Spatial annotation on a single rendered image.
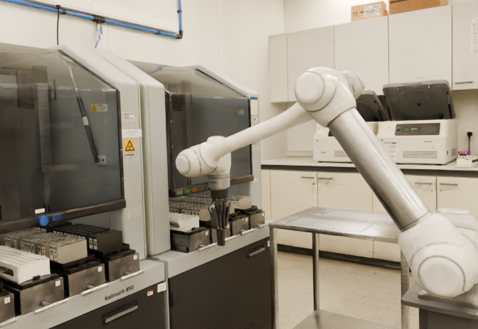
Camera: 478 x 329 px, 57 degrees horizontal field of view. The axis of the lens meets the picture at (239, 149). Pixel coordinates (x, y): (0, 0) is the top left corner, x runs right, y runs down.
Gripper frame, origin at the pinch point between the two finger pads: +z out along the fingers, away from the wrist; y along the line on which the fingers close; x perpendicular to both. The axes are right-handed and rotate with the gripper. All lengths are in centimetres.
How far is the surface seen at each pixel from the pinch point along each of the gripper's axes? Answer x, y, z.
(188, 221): -15.4, 2.2, -5.5
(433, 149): 35, -230, -22
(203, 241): -11.7, -2.7, 3.8
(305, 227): 26.0, -25.1, -1.8
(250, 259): -11.7, -37.6, 21.0
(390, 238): 62, -24, -1
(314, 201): -68, -229, 26
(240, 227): -11.6, -30.5, 3.4
